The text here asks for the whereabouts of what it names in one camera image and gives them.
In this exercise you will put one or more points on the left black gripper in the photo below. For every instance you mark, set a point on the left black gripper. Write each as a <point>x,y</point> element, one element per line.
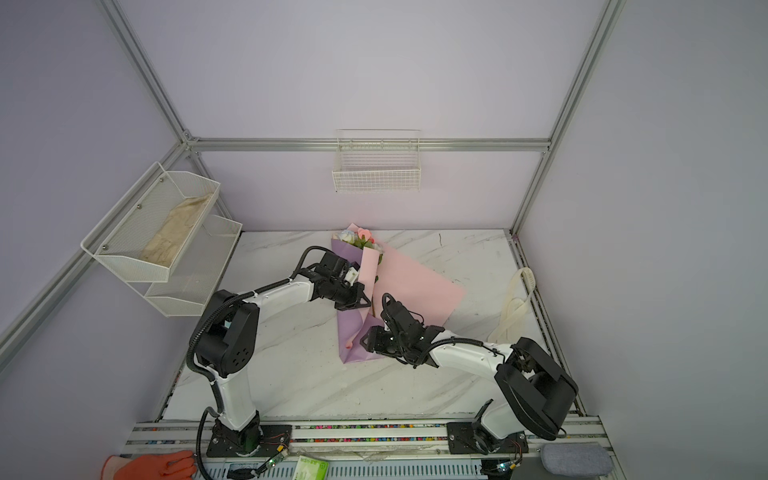
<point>358,289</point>

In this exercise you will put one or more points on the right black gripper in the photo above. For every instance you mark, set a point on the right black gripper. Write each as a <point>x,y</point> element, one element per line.
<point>373,340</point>

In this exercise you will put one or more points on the purple pink wrapping paper sheet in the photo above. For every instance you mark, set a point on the purple pink wrapping paper sheet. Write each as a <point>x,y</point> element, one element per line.
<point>419,288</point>

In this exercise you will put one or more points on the red pink fake rose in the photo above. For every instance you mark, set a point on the red pink fake rose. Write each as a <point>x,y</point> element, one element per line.
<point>365,237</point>

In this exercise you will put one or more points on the white blue fake flower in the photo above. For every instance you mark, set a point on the white blue fake flower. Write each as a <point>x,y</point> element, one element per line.
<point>347,236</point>

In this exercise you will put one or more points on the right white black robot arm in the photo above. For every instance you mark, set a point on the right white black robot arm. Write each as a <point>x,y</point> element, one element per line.
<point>537,391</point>

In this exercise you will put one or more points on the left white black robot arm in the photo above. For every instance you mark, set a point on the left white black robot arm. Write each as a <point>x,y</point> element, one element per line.
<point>224,340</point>

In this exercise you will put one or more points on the green white label card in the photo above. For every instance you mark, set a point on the green white label card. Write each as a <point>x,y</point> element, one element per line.
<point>308,468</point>

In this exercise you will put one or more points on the cream ribbon strip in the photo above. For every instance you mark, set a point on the cream ribbon strip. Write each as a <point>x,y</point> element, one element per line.
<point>515,307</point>

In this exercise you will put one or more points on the lower white mesh shelf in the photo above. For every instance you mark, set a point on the lower white mesh shelf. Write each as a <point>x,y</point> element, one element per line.
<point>199,270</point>

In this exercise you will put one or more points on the white mesh shelf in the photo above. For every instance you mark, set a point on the white mesh shelf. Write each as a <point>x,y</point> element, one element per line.
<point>119,238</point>
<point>199,270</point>

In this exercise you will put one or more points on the beige cloth in shelf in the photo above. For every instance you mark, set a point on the beige cloth in shelf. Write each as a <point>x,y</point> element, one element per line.
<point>166,244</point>

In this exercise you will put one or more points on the upper white mesh shelf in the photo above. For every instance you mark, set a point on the upper white mesh shelf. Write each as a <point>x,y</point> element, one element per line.
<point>119,238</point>

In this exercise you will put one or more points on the grey foam pad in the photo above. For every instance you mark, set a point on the grey foam pad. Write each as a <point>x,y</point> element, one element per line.
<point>576,460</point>

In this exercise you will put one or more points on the orange rubber glove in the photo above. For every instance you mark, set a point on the orange rubber glove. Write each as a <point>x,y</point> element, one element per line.
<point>174,466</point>

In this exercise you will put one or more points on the white wire wall basket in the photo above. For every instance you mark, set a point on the white wire wall basket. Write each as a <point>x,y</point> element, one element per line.
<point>372,161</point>

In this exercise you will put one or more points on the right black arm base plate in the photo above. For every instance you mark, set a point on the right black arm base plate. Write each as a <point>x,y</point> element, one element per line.
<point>471,438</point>

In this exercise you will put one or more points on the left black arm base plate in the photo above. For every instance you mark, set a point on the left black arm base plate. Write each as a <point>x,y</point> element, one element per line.
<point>257,440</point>

